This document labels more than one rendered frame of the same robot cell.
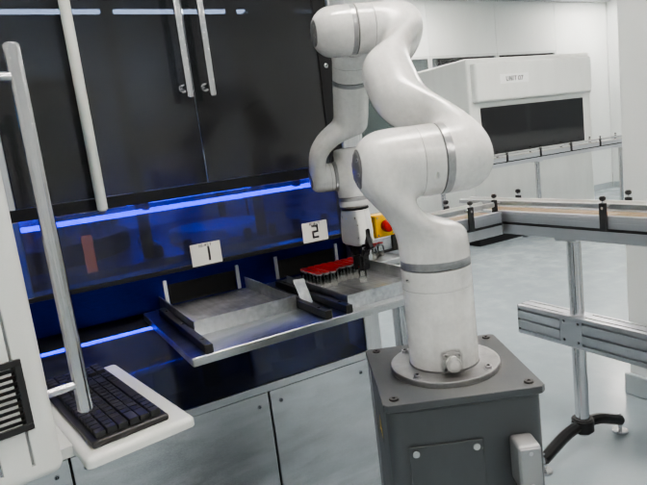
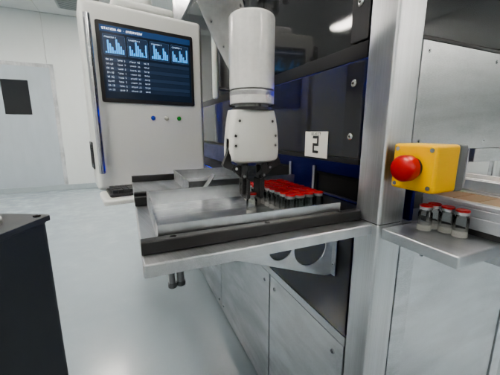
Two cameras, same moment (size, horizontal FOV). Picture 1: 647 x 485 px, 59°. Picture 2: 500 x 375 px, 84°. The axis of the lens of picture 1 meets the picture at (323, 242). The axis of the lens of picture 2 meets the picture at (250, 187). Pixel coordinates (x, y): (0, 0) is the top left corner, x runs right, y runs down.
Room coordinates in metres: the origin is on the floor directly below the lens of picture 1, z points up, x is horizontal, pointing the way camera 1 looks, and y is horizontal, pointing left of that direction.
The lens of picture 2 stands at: (1.61, -0.64, 1.05)
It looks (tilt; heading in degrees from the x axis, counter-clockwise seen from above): 11 degrees down; 94
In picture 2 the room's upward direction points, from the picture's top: straight up
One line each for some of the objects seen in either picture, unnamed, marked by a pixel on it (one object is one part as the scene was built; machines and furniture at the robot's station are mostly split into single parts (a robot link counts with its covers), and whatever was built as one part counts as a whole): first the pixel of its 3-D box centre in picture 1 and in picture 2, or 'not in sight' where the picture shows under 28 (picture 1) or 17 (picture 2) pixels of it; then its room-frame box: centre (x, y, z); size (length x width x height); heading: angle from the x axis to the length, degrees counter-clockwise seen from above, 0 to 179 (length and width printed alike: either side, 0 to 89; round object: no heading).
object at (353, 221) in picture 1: (356, 223); (251, 133); (1.57, -0.10, 1.05); 0.10 x 0.08 x 0.11; 28
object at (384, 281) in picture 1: (356, 280); (235, 204); (1.53, -0.08, 0.90); 0.34 x 0.26 x 0.04; 28
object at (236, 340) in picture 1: (294, 301); (228, 197); (1.49, 0.10, 0.87); 0.70 x 0.48 x 0.02; 118
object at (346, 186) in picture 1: (349, 171); (251, 54); (1.57, -0.09, 1.19); 0.09 x 0.08 x 0.13; 99
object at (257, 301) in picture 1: (223, 302); (231, 177); (1.47, 0.28, 0.90); 0.34 x 0.26 x 0.04; 28
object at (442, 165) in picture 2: (378, 224); (426, 166); (1.86, -0.19, 1.00); 0.08 x 0.07 x 0.07; 28
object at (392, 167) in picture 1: (410, 197); not in sight; (0.97, -0.15, 1.16); 0.19 x 0.12 x 0.24; 98
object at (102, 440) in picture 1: (97, 397); (159, 186); (1.13, 0.50, 0.82); 0.40 x 0.14 x 0.02; 37
